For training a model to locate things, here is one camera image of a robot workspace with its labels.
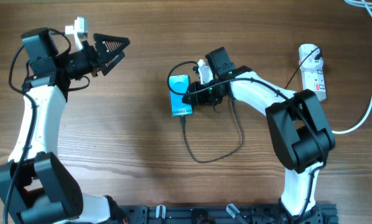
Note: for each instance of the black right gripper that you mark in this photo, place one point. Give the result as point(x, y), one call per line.
point(198, 97)

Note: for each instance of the blue Galaxy smartphone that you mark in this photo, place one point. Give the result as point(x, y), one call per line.
point(179, 83)

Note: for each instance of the white power strip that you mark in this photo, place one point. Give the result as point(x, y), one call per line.
point(313, 79)

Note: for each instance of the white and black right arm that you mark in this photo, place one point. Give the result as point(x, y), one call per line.
point(300, 133)

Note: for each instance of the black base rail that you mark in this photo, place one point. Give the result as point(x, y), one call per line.
point(257, 213)

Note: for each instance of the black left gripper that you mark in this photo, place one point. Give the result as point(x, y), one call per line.
point(94, 56)

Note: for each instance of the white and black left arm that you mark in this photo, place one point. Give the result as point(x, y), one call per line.
point(35, 186)

